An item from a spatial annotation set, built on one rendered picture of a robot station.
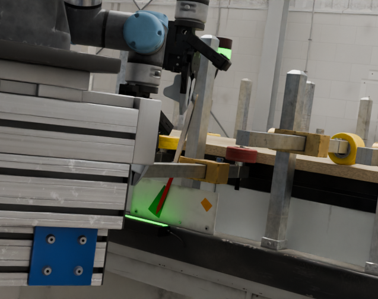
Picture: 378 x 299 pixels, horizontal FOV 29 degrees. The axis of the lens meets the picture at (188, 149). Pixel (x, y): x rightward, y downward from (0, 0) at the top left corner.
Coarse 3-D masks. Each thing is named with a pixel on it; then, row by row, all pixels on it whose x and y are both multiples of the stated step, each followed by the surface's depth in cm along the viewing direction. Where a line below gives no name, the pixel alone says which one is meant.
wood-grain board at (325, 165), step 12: (180, 132) 273; (216, 144) 209; (228, 144) 220; (264, 156) 193; (300, 156) 203; (300, 168) 187; (312, 168) 185; (324, 168) 184; (336, 168) 182; (348, 168) 180; (360, 168) 178; (372, 168) 185; (372, 180) 176
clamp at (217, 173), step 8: (184, 160) 181; (192, 160) 180; (200, 160) 179; (208, 160) 181; (208, 168) 177; (216, 168) 176; (224, 168) 178; (208, 176) 177; (216, 176) 176; (224, 176) 178
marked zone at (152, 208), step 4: (164, 188) 185; (160, 192) 185; (156, 196) 186; (160, 196) 185; (156, 200) 186; (164, 200) 184; (152, 204) 187; (156, 204) 186; (148, 208) 187; (152, 208) 187; (156, 208) 186; (152, 212) 187; (160, 212) 185; (156, 216) 186
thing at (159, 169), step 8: (152, 168) 161; (160, 168) 163; (168, 168) 166; (176, 168) 168; (184, 168) 171; (192, 168) 173; (200, 168) 176; (232, 168) 187; (240, 168) 190; (248, 168) 193; (144, 176) 159; (152, 176) 161; (160, 176) 164; (168, 176) 166; (176, 176) 168; (184, 176) 171; (192, 176) 174; (200, 176) 176; (232, 176) 188; (240, 176) 191; (248, 176) 194
